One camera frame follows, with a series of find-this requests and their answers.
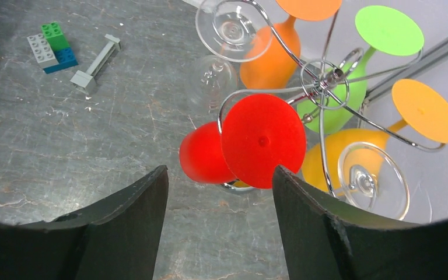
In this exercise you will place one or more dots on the orange plastic wine glass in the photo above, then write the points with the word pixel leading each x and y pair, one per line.
pixel 275 67

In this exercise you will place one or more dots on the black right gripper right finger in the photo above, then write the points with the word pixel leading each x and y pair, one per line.
pixel 325 238

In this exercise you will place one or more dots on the blue toy brick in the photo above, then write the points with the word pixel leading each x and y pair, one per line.
pixel 65 58

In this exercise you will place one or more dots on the chrome wire glass rack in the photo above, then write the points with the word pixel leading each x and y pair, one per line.
pixel 407 134

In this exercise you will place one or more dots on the green toy brick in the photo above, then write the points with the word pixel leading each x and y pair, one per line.
pixel 53 34

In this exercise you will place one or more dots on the green plastic wine glass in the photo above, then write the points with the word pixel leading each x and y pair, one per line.
pixel 343 87

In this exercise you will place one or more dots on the grey toy brick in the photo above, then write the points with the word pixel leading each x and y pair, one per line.
pixel 42 51

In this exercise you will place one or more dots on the red plastic wine glass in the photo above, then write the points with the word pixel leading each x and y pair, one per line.
pixel 259 133

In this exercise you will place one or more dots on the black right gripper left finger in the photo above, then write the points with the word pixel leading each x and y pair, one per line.
pixel 116 237

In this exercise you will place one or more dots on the grey toy column piece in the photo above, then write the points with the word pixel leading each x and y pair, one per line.
pixel 85 80

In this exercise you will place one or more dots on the clear wine glass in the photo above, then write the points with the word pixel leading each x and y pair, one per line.
pixel 234 32
pixel 371 180

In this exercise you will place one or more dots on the yellow plastic wine glass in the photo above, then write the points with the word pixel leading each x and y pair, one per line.
pixel 420 107

